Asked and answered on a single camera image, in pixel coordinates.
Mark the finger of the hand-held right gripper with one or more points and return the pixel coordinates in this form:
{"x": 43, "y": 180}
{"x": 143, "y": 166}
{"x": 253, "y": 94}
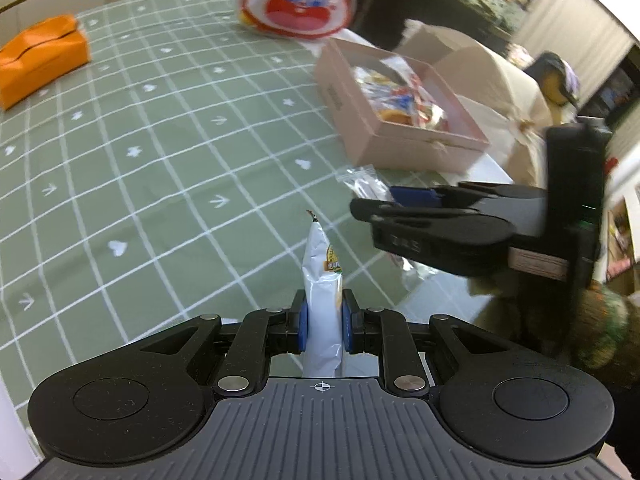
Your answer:
{"x": 415, "y": 196}
{"x": 450, "y": 237}

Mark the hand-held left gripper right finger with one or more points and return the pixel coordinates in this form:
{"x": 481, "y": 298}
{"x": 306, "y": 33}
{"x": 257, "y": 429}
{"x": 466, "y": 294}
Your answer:
{"x": 347, "y": 329}

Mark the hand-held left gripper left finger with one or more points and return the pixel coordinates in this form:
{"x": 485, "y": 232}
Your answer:
{"x": 302, "y": 329}

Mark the silver grey snack packet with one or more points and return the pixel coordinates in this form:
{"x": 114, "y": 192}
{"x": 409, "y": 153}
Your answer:
{"x": 320, "y": 300}

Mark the clear bar packet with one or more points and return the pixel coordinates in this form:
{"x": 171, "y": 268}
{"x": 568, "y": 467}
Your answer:
{"x": 365, "y": 185}

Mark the pink cardboard box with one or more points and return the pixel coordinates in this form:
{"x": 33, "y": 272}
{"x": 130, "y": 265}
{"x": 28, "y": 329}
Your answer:
{"x": 370, "y": 125}

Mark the pile of assorted snack packets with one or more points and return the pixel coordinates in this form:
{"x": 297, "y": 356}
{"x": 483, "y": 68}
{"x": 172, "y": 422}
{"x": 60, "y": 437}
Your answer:
{"x": 400, "y": 95}

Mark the cream covered chair with flower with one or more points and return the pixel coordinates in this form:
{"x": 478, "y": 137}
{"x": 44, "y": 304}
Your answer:
{"x": 475, "y": 70}

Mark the white curtain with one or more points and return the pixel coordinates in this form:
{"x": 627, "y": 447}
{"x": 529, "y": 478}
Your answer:
{"x": 575, "y": 15}

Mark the green checked tablecloth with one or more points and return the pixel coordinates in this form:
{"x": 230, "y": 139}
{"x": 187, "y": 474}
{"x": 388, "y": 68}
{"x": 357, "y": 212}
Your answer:
{"x": 150, "y": 160}

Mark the orange tissue box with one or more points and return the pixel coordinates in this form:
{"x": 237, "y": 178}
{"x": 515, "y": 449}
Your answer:
{"x": 40, "y": 60}

